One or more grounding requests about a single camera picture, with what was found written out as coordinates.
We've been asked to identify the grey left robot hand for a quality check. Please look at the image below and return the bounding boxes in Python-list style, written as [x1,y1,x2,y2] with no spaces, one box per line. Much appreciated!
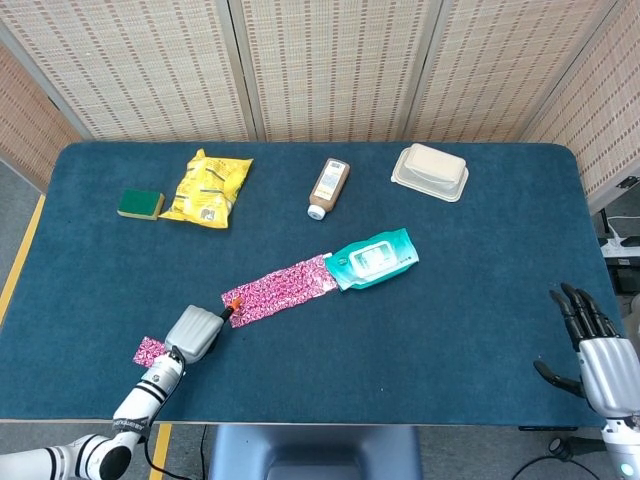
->
[163,295,245,365]

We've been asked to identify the grey black right robot hand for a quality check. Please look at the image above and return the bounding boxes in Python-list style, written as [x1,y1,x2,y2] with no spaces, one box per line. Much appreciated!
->
[533,282,640,417]

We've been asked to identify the small pink wrapper piece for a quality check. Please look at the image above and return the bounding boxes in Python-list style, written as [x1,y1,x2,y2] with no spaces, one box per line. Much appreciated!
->
[132,335,167,370]

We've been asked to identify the pink patterned wrapper strip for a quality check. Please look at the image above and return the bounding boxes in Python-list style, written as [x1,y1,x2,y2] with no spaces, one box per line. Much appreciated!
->
[221,253,337,330]

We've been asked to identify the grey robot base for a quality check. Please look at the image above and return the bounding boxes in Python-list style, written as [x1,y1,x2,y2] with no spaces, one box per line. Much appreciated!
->
[207,424,424,480]

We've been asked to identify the green yellow sponge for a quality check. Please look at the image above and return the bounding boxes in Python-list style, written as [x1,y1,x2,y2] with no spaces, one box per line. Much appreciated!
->
[117,187,167,222]

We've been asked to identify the yellow snack bag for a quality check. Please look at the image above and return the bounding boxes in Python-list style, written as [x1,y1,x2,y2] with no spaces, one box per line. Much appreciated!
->
[158,148,254,230]

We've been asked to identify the teal wet wipes pack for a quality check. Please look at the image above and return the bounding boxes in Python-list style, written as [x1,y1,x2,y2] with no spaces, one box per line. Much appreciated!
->
[323,227,420,293]

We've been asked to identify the brown bottle white cap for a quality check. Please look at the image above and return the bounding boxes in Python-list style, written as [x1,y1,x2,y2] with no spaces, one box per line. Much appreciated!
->
[307,157,351,220]

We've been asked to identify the blue felt table cover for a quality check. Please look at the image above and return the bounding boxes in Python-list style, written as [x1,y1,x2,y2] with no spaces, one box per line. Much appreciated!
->
[0,142,624,426]

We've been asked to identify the woven folding screen panel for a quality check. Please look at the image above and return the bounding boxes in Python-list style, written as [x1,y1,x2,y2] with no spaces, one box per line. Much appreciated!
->
[0,0,251,144]
[404,0,626,144]
[519,0,640,211]
[0,39,84,194]
[227,0,444,144]

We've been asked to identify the beige plastic lidded container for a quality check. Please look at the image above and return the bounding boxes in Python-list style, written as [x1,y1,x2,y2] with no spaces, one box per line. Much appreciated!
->
[390,142,470,204]

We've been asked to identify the black cable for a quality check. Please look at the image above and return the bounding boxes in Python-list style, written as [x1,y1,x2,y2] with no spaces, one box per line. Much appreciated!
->
[143,424,211,480]
[510,435,609,480]

